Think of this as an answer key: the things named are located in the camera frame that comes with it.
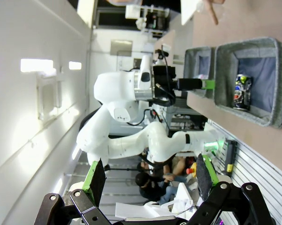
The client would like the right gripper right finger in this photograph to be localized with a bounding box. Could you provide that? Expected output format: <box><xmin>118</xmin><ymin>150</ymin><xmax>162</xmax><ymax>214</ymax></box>
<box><xmin>187</xmin><ymin>153</ymin><xmax>276</xmax><ymax>225</ymax></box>

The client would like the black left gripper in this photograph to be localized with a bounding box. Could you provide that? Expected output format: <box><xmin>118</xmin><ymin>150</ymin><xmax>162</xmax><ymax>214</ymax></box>
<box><xmin>152</xmin><ymin>67</ymin><xmax>216</xmax><ymax>99</ymax></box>

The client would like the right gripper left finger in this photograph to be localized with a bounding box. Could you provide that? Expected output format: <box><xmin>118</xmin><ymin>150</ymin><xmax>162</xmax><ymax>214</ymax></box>
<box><xmin>34</xmin><ymin>158</ymin><xmax>113</xmax><ymax>225</ymax></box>

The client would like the crushed black Pepsi can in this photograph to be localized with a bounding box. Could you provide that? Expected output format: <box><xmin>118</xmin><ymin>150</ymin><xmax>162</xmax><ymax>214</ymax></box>
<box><xmin>232</xmin><ymin>74</ymin><xmax>253</xmax><ymax>111</ymax></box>

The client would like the person's right hand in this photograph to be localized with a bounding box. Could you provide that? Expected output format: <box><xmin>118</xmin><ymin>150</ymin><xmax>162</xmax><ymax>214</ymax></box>
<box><xmin>205</xmin><ymin>0</ymin><xmax>226</xmax><ymax>25</ymax></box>

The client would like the yellow red emergency stop button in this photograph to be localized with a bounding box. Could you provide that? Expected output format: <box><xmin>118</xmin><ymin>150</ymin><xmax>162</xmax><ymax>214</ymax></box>
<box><xmin>186</xmin><ymin>161</ymin><xmax>198</xmax><ymax>175</ymax></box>

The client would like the grey fabric basket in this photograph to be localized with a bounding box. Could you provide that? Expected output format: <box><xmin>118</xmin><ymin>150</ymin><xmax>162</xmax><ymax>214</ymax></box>
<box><xmin>213</xmin><ymin>36</ymin><xmax>282</xmax><ymax>129</ymax></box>
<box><xmin>183</xmin><ymin>46</ymin><xmax>217</xmax><ymax>99</ymax></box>

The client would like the black bar with yellow sticker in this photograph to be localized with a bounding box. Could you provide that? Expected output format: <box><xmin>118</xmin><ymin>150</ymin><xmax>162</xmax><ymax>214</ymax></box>
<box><xmin>224</xmin><ymin>139</ymin><xmax>238</xmax><ymax>177</ymax></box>

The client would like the seated person with dark hair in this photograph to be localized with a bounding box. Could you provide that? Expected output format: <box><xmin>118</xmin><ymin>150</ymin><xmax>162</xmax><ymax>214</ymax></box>
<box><xmin>137</xmin><ymin>161</ymin><xmax>157</xmax><ymax>175</ymax></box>

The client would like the seated person in black cap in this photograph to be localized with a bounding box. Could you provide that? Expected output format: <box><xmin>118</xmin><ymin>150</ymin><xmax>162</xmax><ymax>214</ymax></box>
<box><xmin>134</xmin><ymin>172</ymin><xmax>179</xmax><ymax>204</ymax></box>

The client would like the aluminium slotted mounting plate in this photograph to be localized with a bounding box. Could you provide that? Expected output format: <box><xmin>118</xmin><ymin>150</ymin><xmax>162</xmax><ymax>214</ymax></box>
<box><xmin>206</xmin><ymin>119</ymin><xmax>282</xmax><ymax>225</ymax></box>

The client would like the white table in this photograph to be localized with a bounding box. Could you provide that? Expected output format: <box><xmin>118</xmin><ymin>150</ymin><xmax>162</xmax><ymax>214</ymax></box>
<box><xmin>180</xmin><ymin>0</ymin><xmax>199</xmax><ymax>26</ymax></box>

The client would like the black lab equipment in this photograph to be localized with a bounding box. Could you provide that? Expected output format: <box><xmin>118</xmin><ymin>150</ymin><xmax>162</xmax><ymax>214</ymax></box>
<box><xmin>144</xmin><ymin>9</ymin><xmax>172</xmax><ymax>32</ymax></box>

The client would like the ceiling light panel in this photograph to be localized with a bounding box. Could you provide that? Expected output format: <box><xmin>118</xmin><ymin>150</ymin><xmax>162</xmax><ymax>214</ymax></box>
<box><xmin>20</xmin><ymin>58</ymin><xmax>54</xmax><ymax>73</ymax></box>
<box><xmin>68</xmin><ymin>60</ymin><xmax>82</xmax><ymax>70</ymax></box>

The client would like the left wrist camera unit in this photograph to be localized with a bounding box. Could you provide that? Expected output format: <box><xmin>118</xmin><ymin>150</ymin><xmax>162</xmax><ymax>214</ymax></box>
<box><xmin>154</xmin><ymin>43</ymin><xmax>171</xmax><ymax>60</ymax></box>

